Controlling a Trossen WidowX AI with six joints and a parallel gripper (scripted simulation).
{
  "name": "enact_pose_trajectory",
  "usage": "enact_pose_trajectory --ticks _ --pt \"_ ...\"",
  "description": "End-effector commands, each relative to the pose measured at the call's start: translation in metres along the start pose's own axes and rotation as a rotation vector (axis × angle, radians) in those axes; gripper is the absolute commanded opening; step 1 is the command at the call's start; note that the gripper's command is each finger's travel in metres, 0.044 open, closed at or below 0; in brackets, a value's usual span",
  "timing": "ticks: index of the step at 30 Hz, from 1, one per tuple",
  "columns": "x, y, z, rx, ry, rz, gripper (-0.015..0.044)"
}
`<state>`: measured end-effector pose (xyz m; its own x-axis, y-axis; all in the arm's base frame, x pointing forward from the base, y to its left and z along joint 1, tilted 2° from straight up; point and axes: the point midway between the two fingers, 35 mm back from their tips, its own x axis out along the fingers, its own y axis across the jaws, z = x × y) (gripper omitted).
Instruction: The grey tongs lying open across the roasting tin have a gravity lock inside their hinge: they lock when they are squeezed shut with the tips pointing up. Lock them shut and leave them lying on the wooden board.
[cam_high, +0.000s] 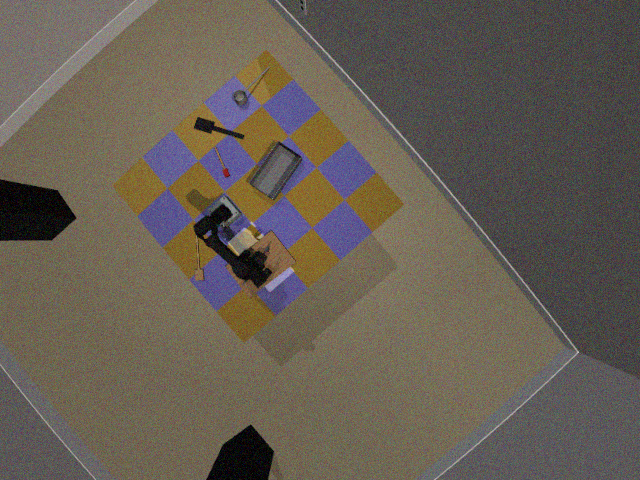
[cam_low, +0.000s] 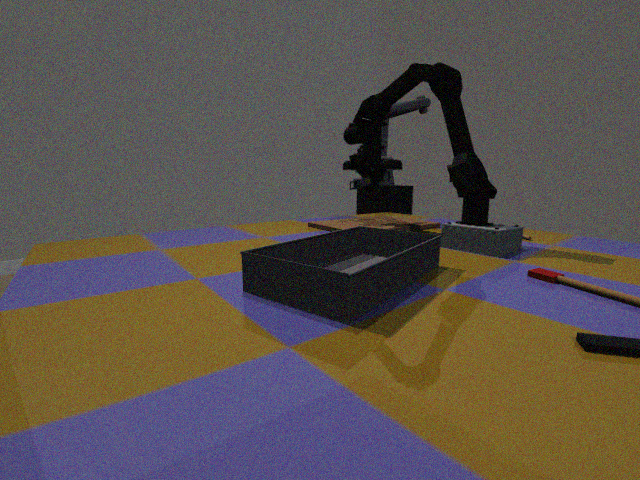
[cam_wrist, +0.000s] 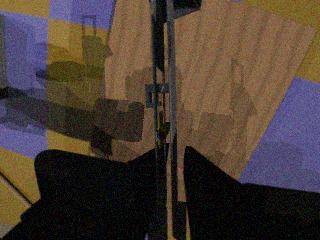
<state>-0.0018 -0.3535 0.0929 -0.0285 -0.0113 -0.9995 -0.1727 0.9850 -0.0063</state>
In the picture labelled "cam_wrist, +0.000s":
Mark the brown wooden board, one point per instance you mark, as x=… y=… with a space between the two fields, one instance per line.
x=234 y=64

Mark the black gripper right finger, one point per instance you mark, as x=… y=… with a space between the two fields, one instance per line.
x=221 y=208

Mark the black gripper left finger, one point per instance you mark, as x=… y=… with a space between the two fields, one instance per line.
x=128 y=188

